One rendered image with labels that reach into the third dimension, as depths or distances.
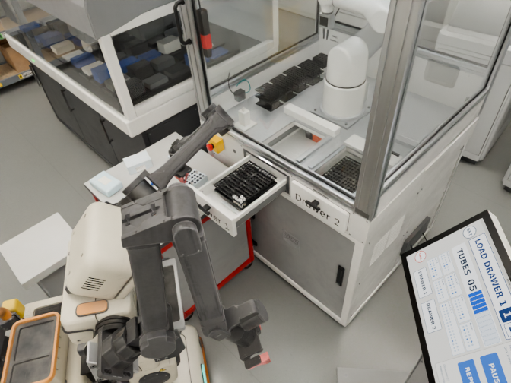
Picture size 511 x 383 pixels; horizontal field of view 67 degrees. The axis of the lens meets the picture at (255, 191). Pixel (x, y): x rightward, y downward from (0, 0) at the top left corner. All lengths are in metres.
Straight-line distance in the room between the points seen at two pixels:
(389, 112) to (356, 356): 1.43
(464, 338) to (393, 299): 1.29
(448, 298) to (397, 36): 0.73
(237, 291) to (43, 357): 1.27
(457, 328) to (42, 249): 1.61
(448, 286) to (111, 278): 0.92
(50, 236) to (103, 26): 0.97
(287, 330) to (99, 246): 1.52
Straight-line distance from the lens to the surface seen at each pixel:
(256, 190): 1.67
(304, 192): 1.64
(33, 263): 1.91
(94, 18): 1.99
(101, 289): 1.02
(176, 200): 0.64
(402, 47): 1.12
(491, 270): 1.23
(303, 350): 2.25
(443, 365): 1.22
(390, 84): 1.17
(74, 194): 3.34
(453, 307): 1.25
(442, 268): 1.31
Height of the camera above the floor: 2.08
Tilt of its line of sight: 45 degrees down
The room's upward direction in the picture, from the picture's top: 5 degrees counter-clockwise
